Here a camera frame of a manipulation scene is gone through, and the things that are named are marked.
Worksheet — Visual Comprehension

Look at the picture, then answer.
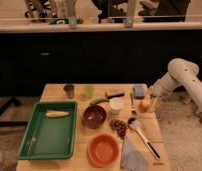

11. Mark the blackboard eraser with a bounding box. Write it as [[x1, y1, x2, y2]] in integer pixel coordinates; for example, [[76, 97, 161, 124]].
[[106, 90, 125, 99]]

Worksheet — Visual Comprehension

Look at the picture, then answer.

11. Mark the wooden table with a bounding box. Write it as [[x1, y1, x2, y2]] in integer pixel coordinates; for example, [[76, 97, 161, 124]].
[[16, 84, 171, 171]]

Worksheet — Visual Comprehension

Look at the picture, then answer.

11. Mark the green plastic tray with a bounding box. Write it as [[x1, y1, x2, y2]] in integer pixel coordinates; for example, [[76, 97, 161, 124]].
[[18, 101, 77, 160]]

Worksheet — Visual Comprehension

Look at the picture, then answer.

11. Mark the yellow corn cob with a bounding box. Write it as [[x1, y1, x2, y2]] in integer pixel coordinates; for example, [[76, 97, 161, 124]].
[[46, 111, 69, 118]]

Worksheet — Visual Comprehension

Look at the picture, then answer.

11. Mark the orange bowl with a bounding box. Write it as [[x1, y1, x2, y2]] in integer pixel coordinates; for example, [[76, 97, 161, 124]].
[[87, 134, 119, 168]]

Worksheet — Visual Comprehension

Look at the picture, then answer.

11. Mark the black office chair base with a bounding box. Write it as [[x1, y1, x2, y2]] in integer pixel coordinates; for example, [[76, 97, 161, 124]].
[[0, 97, 28, 127]]

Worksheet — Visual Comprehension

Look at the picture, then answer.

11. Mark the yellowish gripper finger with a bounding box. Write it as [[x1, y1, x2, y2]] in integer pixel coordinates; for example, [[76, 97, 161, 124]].
[[149, 97, 160, 111]]

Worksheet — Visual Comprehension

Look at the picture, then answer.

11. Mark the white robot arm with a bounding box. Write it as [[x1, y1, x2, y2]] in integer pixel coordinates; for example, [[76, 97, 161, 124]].
[[153, 58, 202, 114]]

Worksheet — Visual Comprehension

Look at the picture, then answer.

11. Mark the metal cup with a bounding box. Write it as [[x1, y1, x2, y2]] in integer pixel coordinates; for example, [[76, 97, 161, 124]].
[[64, 84, 74, 99]]

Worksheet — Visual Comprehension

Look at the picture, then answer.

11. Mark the black handled spoon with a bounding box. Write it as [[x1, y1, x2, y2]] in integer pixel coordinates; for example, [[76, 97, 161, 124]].
[[128, 117, 161, 160]]

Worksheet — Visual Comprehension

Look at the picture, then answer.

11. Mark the light green cup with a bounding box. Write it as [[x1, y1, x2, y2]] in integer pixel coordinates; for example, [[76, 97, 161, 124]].
[[83, 84, 94, 99]]

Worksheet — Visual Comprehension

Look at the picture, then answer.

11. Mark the grey blue cloth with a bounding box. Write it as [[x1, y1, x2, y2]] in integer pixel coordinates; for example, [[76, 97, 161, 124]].
[[120, 137, 148, 171]]

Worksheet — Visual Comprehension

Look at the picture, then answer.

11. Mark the bunch of brown grapes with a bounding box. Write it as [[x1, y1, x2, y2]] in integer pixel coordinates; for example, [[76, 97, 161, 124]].
[[110, 119, 127, 140]]

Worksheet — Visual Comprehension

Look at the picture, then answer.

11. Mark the green object on ledge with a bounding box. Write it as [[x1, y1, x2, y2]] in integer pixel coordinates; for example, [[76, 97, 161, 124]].
[[50, 18, 83, 25]]

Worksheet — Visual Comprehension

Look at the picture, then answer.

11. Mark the red yellow apple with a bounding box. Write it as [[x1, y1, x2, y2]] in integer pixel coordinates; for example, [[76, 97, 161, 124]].
[[139, 100, 150, 112]]

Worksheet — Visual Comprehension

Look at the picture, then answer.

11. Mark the dark red bowl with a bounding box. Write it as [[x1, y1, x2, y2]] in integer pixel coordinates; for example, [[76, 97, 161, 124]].
[[82, 105, 107, 129]]

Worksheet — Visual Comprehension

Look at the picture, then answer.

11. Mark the white cup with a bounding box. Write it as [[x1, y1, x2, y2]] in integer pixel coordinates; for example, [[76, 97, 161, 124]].
[[109, 97, 124, 114]]

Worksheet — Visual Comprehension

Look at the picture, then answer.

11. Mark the blue sponge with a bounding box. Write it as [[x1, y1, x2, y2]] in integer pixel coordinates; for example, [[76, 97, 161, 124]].
[[133, 85, 145, 99]]

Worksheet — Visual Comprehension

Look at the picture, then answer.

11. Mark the green banana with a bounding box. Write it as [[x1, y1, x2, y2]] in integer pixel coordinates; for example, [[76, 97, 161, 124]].
[[90, 98, 109, 105]]

